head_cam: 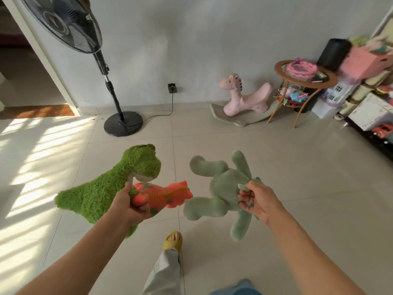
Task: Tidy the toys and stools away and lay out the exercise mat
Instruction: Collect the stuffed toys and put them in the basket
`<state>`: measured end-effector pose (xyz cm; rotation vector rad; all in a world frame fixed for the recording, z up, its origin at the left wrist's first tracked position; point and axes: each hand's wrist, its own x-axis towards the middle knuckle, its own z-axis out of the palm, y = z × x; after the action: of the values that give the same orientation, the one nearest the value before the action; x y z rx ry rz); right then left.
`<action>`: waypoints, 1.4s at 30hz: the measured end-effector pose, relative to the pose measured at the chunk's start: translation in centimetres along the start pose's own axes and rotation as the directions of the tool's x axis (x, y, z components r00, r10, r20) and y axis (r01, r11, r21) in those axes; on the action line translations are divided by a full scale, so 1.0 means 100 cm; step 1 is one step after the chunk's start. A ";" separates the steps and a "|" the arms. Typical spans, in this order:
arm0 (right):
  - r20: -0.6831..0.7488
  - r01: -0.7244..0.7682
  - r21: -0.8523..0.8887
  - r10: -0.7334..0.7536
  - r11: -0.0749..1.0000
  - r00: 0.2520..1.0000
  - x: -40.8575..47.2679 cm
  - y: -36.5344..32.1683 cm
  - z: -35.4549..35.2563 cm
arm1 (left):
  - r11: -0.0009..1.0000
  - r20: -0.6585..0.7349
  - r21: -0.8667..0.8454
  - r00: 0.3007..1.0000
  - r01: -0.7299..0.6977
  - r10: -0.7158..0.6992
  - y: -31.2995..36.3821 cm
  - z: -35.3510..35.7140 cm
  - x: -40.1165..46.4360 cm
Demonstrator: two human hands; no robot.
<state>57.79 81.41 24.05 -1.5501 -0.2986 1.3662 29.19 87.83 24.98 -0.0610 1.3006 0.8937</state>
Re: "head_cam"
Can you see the person's left hand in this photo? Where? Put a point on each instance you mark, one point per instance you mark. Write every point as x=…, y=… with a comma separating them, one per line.
x=126, y=211

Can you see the person's right hand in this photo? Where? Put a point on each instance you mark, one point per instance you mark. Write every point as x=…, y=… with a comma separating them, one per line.
x=264, y=202

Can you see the bright green plush dinosaur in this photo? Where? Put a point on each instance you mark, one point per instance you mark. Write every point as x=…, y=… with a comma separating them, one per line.
x=101, y=193

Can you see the pale green plush rabbit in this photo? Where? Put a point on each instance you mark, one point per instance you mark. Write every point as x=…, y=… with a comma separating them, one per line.
x=224, y=187

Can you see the orange plastic dinosaur toy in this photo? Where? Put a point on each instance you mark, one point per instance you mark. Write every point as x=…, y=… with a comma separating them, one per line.
x=165, y=195

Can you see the blue plastic stool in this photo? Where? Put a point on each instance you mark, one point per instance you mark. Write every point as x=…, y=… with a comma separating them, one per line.
x=236, y=288

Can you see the pink rocking animal toy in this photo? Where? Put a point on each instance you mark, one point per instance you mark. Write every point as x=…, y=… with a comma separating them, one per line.
x=245, y=104

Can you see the pink hula hoop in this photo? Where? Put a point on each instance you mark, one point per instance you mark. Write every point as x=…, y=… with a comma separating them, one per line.
x=301, y=70

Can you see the red toy car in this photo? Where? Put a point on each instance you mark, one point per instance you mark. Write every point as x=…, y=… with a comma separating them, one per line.
x=383, y=131

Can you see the black yoga mat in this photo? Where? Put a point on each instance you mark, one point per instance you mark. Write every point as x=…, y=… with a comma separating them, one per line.
x=333, y=53

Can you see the person's left forearm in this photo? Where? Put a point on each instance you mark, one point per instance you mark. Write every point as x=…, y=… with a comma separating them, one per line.
x=76, y=261

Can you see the person's right forearm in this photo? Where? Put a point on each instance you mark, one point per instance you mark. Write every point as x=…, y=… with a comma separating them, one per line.
x=313, y=261

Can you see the person's left yellow slipper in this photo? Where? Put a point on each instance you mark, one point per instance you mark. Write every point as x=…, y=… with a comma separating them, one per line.
x=172, y=241

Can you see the person's left leg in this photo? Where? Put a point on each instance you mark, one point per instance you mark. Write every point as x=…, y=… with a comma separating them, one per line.
x=164, y=273

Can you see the black standing fan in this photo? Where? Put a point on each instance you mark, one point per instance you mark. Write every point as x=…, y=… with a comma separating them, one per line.
x=122, y=122

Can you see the white storage box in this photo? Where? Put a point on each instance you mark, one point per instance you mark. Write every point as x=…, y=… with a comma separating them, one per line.
x=324, y=109

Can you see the round rattan glass table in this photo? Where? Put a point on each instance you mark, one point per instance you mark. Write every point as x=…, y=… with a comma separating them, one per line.
x=281, y=69

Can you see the black white TV cabinet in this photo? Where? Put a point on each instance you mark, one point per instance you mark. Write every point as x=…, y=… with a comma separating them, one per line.
x=368, y=112

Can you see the brown wooden shelf rack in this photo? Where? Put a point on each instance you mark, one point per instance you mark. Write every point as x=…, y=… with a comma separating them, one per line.
x=360, y=90

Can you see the pink perforated basket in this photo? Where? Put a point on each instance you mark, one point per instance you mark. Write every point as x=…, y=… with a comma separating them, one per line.
x=362, y=62

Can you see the wall power socket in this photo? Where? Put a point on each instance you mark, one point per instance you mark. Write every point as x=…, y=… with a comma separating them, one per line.
x=172, y=88

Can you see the white door frame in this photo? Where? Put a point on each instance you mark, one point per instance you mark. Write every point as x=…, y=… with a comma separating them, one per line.
x=46, y=61

